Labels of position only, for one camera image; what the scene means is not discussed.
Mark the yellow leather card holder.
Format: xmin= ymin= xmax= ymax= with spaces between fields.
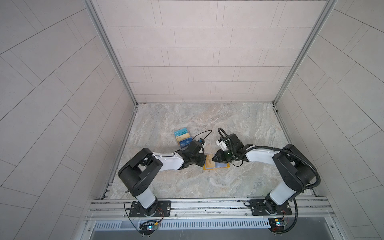
xmin=203 ymin=154 xmax=230 ymax=171

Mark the beige gold credit card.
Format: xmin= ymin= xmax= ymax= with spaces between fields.
xmin=205 ymin=159 xmax=216 ymax=170

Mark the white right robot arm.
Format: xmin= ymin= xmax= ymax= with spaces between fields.
xmin=213 ymin=134 xmax=321 ymax=213

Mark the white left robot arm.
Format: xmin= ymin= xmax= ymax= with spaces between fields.
xmin=118 ymin=139 xmax=206 ymax=212

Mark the blue card in stand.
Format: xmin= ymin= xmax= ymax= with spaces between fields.
xmin=179 ymin=138 xmax=193 ymax=148

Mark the beige card in stand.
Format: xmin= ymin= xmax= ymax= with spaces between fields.
xmin=176 ymin=133 xmax=191 ymax=142

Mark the teal card in stand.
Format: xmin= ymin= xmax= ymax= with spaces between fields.
xmin=174 ymin=128 xmax=189 ymax=138

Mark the perforated vent strip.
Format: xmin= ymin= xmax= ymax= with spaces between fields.
xmin=94 ymin=219 xmax=271 ymax=231

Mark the right green circuit board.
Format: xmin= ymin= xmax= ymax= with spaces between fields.
xmin=268 ymin=218 xmax=286 ymax=232

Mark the green circuit board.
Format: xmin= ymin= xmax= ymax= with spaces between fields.
xmin=140 ymin=221 xmax=160 ymax=231
xmin=268 ymin=218 xmax=286 ymax=232

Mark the left green circuit board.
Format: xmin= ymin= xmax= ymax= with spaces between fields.
xmin=140 ymin=221 xmax=160 ymax=231

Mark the thin black left cable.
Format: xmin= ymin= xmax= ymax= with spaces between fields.
xmin=191 ymin=129 xmax=213 ymax=142

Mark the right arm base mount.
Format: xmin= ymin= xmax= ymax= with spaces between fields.
xmin=244 ymin=199 xmax=293 ymax=216

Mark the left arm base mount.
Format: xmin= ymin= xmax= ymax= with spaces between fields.
xmin=127 ymin=200 xmax=172 ymax=218

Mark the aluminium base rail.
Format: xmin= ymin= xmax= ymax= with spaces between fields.
xmin=85 ymin=196 xmax=335 ymax=221

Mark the right corner metal post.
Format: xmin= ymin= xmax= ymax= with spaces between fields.
xmin=272 ymin=0 xmax=337 ymax=107

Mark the corner metal post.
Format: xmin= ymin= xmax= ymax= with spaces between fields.
xmin=83 ymin=0 xmax=138 ymax=108
xmin=272 ymin=0 xmax=337 ymax=107

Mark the left corner metal post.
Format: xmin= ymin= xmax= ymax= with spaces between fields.
xmin=83 ymin=0 xmax=138 ymax=108

